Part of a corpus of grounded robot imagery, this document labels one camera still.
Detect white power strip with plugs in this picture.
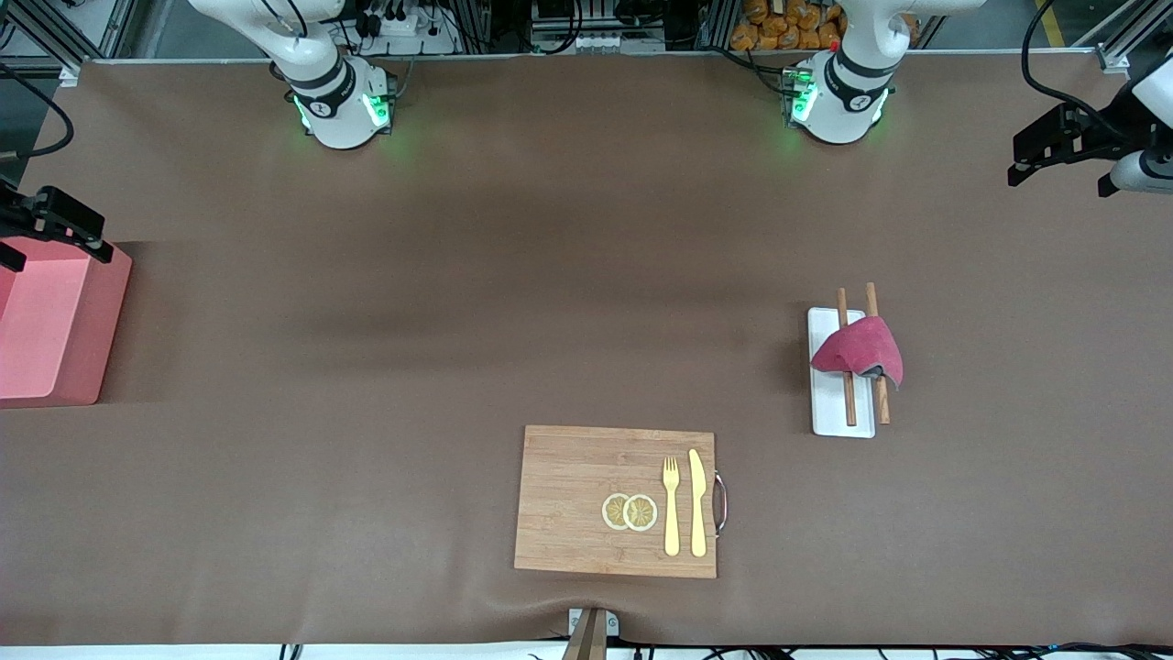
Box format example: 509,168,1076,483
351,5,461,58

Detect wooden cutting board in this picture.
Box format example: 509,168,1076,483
513,424,730,580

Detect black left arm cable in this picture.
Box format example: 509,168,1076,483
1020,0,1137,138

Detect orange snack bags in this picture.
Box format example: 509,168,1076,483
729,0,846,52

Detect white rack base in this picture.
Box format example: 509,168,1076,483
806,306,877,440

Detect aluminium frame profile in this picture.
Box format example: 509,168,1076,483
1070,0,1173,76
0,0,140,89

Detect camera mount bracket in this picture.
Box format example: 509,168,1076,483
560,606,621,660

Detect yellow knife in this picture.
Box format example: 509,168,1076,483
687,448,709,559

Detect white socket strip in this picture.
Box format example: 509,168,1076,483
566,31,667,55

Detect red wiping cloth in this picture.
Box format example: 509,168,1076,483
810,314,905,391

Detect pink plastic bin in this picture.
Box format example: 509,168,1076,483
0,236,134,409

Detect brown wooden rod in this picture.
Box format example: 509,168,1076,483
865,281,892,426
836,287,859,428

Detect yellow fork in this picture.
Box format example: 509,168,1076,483
662,456,683,558

